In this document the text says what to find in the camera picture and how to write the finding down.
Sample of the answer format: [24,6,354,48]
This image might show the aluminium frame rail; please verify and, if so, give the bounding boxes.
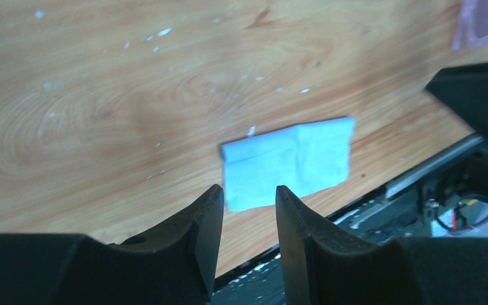
[384,134,484,200]

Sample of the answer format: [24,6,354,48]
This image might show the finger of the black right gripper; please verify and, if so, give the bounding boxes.
[424,62,488,142]

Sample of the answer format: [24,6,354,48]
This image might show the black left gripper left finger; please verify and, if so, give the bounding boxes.
[0,185,224,304]

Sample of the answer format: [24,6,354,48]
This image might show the pink transparent sunglasses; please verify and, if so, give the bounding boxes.
[452,0,488,51]

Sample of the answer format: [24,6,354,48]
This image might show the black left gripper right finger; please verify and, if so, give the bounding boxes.
[275,186,488,304]

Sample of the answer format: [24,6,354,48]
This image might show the light blue cleaning cloth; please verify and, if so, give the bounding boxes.
[221,117,356,212]

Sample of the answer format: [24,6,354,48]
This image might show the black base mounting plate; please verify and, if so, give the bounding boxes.
[212,155,488,304]

